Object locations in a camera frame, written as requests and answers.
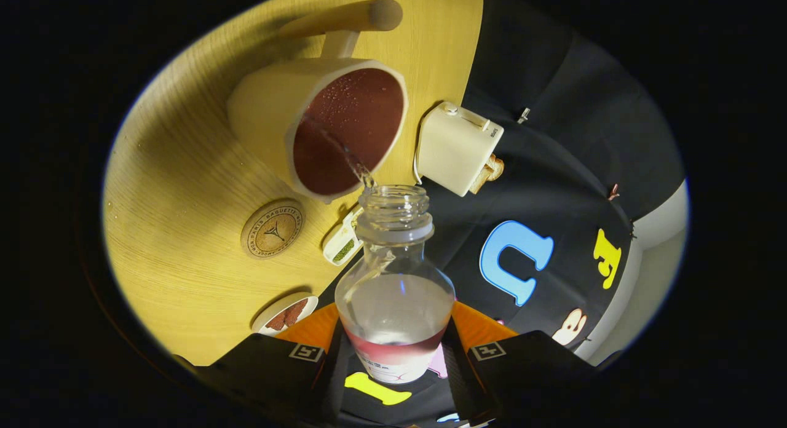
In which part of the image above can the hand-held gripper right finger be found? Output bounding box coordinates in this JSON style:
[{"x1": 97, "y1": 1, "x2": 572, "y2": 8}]
[{"x1": 443, "y1": 301, "x2": 609, "y2": 426}]

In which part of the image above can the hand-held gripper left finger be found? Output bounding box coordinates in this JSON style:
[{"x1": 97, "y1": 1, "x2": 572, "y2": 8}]
[{"x1": 175, "y1": 302, "x2": 345, "y2": 427}]

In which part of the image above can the round cork coaster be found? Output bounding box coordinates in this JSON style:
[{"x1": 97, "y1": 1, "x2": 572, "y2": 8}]
[{"x1": 240, "y1": 199, "x2": 305, "y2": 259}]

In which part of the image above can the clear juice bottle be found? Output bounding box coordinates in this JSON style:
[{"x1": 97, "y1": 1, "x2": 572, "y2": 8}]
[{"x1": 335, "y1": 184, "x2": 456, "y2": 384}]

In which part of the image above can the beige cup with wooden handle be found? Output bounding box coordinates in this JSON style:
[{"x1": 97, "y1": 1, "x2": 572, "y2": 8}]
[{"x1": 226, "y1": 0, "x2": 409, "y2": 204}]

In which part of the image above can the white round plate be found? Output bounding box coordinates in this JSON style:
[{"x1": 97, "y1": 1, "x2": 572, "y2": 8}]
[{"x1": 251, "y1": 292, "x2": 319, "y2": 336}]

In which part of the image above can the white divided seasoning dish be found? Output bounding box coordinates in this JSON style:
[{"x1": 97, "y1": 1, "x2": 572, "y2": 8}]
[{"x1": 322, "y1": 205, "x2": 365, "y2": 267}]

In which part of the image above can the wooden table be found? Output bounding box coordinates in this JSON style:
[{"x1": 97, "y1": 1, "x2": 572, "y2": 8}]
[{"x1": 101, "y1": 0, "x2": 484, "y2": 367}]

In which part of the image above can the toast slice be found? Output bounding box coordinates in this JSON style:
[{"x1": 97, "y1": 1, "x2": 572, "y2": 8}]
[{"x1": 469, "y1": 155, "x2": 505, "y2": 195}]

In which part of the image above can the black backdrop cloth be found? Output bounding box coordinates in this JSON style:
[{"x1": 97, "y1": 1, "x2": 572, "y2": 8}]
[{"x1": 320, "y1": 0, "x2": 686, "y2": 428}]

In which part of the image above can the white toaster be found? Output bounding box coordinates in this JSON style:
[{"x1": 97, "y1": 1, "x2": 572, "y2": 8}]
[{"x1": 414, "y1": 101, "x2": 505, "y2": 197}]

